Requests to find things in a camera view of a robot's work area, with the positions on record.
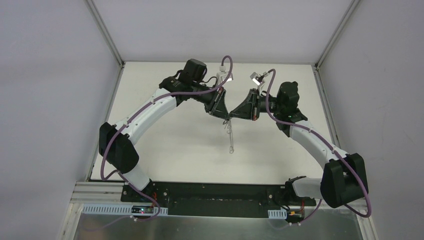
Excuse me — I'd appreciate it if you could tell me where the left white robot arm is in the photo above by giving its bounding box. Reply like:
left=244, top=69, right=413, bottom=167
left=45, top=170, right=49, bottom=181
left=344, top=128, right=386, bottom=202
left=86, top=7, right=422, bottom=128
left=98, top=58, right=233, bottom=203

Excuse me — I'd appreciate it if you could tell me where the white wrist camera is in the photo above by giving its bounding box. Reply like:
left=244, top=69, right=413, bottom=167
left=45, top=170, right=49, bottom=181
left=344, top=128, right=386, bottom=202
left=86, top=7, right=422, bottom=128
left=215, top=71, right=234, bottom=86
left=250, top=71, right=269, bottom=95

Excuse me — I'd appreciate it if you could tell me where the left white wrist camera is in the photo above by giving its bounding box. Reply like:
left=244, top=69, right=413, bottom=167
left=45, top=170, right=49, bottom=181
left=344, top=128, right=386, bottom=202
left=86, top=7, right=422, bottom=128
left=215, top=71, right=234, bottom=86

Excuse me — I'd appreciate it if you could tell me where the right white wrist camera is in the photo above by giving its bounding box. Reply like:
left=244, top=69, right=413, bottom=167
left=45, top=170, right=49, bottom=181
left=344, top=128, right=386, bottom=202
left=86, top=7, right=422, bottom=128
left=250, top=71, right=269, bottom=95

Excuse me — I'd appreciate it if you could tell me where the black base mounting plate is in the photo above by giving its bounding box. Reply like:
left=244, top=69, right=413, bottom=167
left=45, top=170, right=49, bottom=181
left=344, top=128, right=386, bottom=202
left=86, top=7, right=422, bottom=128
left=120, top=181, right=316, bottom=219

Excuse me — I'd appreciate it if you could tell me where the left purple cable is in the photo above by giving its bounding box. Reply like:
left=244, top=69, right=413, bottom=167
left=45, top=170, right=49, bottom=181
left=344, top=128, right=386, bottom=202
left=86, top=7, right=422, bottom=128
left=99, top=55, right=234, bottom=232

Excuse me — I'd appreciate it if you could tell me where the aluminium frame rail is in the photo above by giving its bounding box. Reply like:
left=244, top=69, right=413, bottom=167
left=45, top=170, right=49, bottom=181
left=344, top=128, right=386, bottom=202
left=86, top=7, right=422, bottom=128
left=70, top=181, right=124, bottom=204

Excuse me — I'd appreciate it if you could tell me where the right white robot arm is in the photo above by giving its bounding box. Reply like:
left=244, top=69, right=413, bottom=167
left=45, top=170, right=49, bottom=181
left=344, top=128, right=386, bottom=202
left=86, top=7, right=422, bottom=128
left=229, top=81, right=369, bottom=208

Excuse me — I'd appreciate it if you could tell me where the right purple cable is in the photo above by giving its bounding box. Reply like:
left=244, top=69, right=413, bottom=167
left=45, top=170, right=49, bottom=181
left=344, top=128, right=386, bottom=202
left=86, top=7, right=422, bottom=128
left=264, top=68, right=373, bottom=232

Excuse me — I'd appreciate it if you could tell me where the right white cable duct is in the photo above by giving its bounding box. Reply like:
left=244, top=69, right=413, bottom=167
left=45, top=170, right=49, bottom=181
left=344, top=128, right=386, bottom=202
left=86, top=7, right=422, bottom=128
left=267, top=208, right=287, bottom=220

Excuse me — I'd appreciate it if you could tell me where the white cable duct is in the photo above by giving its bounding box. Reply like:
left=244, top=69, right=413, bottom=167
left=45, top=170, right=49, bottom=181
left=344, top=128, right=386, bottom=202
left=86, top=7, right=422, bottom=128
left=81, top=203, right=169, bottom=217
left=267, top=208, right=287, bottom=220

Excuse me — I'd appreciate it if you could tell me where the purple cable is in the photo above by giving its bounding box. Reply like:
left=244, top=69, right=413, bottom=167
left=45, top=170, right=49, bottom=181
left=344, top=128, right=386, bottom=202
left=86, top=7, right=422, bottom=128
left=99, top=55, right=234, bottom=232
left=264, top=68, right=373, bottom=232

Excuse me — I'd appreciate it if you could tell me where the left white cable duct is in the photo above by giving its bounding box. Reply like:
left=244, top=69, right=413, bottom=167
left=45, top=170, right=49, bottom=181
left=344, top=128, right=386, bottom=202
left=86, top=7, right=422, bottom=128
left=81, top=203, right=169, bottom=217

